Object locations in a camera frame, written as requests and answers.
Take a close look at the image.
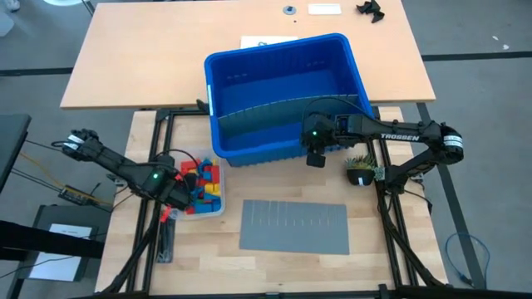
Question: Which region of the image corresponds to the clear plastic block container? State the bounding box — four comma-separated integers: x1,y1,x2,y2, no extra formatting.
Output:
168,153,226,220

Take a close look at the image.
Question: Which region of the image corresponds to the potted succulent plant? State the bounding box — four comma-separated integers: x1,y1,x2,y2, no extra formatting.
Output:
343,153,387,187

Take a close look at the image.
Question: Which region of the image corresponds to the long grey slotted divider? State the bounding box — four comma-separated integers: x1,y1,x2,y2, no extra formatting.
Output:
217,94,369,140

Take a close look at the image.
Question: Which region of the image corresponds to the large blue plastic bin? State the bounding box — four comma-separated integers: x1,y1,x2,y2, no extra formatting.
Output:
203,32,375,168

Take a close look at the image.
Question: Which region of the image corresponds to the short grey slotted divider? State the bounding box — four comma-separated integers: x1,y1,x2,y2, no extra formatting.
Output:
239,199,351,256

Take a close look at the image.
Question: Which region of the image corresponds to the black hex key holder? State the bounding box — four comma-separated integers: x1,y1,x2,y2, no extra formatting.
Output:
156,213,175,263

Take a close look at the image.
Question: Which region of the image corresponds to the black circuit board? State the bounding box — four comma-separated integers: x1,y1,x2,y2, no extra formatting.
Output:
57,182,103,208

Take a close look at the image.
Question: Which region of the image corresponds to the white printed paper sheet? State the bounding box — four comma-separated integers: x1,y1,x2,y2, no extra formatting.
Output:
239,35,299,49

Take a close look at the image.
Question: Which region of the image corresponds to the black flat case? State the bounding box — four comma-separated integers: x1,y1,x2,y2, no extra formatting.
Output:
16,203,105,283

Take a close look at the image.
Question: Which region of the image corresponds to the plain white paper sheet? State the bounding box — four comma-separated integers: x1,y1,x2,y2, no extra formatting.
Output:
27,223,93,282

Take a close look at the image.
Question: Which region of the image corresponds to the white rectangular pad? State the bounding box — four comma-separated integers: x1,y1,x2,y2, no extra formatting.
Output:
307,2,342,17

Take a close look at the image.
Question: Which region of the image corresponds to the black beam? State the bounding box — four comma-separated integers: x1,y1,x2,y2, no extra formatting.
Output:
0,218,106,261

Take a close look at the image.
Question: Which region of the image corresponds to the black plastic gripper part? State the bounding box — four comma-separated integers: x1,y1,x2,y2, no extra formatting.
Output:
356,0,386,24

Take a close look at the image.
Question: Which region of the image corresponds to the black side table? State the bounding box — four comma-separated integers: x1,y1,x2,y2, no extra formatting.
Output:
0,114,32,194

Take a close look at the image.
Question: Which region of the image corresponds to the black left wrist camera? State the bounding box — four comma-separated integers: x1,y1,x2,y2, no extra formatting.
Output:
182,173,200,191

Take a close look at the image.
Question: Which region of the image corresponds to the black left camera cable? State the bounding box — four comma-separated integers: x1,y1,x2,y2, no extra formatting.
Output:
152,148,200,175

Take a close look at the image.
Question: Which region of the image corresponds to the black camera cable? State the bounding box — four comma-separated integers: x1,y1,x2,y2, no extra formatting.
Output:
152,148,200,175
302,96,372,124

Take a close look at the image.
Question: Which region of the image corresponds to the black right camera cable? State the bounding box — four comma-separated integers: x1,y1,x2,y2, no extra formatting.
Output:
302,96,372,124

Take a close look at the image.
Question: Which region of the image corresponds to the blue coiled cable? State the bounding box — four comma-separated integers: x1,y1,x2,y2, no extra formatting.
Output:
444,232,491,288

